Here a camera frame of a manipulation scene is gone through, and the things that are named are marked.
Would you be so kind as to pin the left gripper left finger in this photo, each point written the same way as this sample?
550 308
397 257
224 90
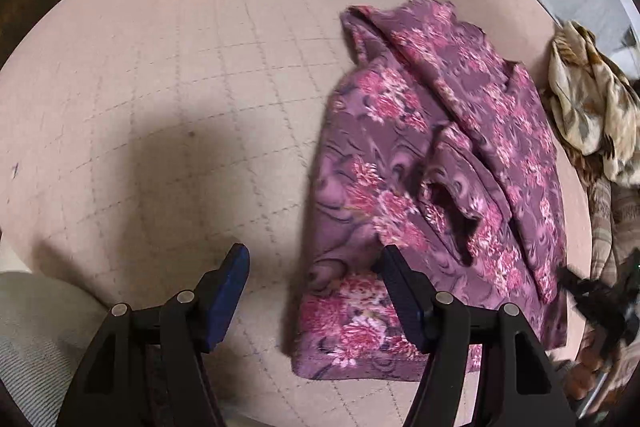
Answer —
145 367

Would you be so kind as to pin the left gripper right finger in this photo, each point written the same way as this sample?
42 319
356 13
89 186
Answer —
517 385

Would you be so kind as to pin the purple floral garment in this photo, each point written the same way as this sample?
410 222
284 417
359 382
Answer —
437 145

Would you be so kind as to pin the striped brown blanket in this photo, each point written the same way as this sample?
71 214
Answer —
614 217

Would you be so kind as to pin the beige patterned cloth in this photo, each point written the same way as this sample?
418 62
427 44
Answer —
594 107

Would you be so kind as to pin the pink quilted bedspread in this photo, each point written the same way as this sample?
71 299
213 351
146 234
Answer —
141 139

